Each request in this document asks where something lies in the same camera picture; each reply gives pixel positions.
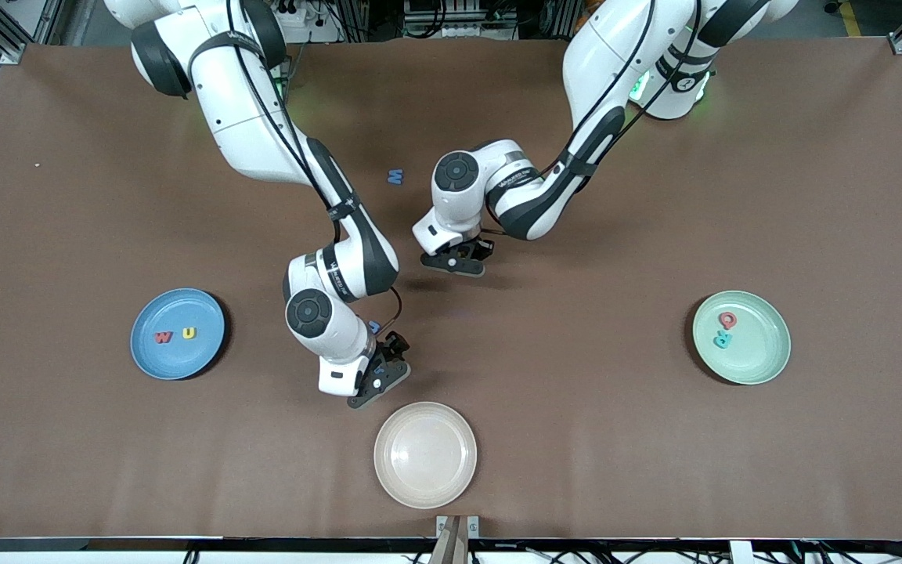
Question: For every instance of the blue foam letter W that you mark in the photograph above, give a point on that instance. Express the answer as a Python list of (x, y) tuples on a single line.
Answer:
[(395, 179)]

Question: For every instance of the beige plate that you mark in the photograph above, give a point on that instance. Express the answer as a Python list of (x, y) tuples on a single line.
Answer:
[(425, 458)]

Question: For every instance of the brown table cover mat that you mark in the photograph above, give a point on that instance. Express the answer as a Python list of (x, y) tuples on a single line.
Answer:
[(576, 439)]

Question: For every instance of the white power strip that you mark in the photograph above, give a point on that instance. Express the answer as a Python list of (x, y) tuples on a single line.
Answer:
[(310, 31)]

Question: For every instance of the green plate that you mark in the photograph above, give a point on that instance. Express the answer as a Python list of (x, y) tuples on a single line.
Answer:
[(760, 360)]

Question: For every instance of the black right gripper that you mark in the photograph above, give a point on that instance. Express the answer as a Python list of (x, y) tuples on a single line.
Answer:
[(394, 345)]

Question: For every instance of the red foam letter w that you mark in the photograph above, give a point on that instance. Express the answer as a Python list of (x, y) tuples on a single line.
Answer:
[(163, 339)]

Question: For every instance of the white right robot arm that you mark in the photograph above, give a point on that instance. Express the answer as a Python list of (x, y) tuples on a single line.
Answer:
[(239, 102)]

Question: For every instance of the teal foam letter R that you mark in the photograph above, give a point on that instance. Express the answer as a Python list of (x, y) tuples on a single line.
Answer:
[(720, 339)]

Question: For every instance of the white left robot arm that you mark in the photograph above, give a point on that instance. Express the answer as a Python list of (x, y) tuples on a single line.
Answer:
[(615, 55)]

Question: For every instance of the background equipment rack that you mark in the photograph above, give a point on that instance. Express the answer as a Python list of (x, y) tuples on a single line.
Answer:
[(459, 23)]

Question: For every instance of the blue plate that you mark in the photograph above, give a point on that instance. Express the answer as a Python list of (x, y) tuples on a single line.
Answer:
[(177, 364)]

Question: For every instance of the red foam letter Q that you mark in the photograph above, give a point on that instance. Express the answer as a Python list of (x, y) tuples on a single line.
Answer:
[(720, 319)]

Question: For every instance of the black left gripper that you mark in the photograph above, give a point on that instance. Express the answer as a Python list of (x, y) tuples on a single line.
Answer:
[(481, 248)]

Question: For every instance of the metal table edge bracket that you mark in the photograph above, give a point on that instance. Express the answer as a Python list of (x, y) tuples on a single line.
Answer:
[(443, 523)]

